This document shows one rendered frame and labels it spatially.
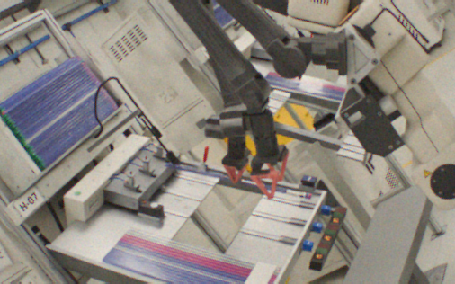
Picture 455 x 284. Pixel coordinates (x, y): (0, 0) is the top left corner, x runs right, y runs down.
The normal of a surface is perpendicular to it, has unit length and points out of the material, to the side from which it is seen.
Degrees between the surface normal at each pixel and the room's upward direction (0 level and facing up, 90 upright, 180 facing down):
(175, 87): 90
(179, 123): 90
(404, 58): 90
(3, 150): 90
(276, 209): 43
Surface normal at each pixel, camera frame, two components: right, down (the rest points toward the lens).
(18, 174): -0.36, 0.43
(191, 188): 0.04, -0.88
